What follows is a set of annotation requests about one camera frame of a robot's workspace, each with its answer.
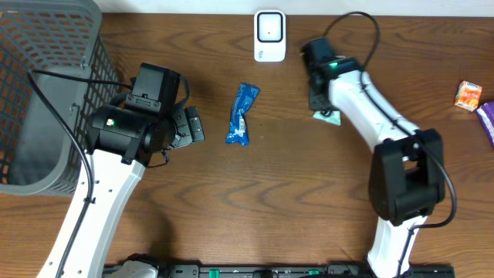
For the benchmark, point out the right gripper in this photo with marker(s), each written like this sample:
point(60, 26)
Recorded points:
point(314, 103)

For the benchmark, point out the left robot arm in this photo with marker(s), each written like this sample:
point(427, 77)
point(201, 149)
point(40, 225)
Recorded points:
point(121, 138)

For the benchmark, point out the orange Kleenex tissue pack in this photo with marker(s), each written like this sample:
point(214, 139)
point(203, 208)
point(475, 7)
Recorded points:
point(468, 96)

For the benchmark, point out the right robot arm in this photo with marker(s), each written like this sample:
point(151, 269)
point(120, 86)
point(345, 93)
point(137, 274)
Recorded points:
point(406, 182)

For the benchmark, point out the blue snack wrapper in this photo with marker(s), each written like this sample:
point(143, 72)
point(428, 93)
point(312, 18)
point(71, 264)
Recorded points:
point(244, 99)

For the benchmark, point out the red purple snack bag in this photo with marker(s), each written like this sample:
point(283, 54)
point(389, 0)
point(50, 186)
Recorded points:
point(485, 115)

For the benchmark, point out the teal white snack packet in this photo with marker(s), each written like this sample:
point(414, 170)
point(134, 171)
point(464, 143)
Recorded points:
point(330, 117)

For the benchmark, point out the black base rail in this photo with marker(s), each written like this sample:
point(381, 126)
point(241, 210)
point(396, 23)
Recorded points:
point(138, 269)

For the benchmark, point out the grey plastic mesh basket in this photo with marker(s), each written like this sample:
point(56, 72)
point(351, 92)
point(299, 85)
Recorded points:
point(57, 44)

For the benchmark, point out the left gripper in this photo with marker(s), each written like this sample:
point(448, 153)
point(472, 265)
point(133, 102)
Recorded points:
point(189, 126)

